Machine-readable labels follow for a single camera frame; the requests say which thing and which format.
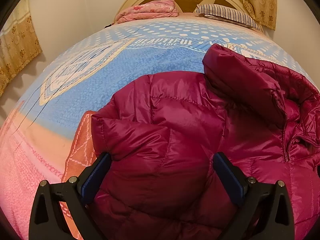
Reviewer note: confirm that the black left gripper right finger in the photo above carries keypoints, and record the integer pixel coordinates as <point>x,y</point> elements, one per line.
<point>264,210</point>

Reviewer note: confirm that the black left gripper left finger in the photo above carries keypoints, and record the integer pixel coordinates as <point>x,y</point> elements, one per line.
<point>47,220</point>

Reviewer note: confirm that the magenta quilted down jacket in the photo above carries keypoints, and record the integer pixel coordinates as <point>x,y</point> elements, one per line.
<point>162,131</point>

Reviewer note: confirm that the blue pink printed bedspread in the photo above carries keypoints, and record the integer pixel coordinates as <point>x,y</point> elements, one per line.
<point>47,136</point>

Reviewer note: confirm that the beige patterned left curtain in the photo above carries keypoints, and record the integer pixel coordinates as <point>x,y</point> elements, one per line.
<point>19,43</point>

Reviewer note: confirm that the striped pillow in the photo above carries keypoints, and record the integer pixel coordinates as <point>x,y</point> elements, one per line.
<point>227,14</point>

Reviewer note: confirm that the pink folded blanket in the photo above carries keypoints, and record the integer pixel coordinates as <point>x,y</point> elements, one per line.
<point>150,10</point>

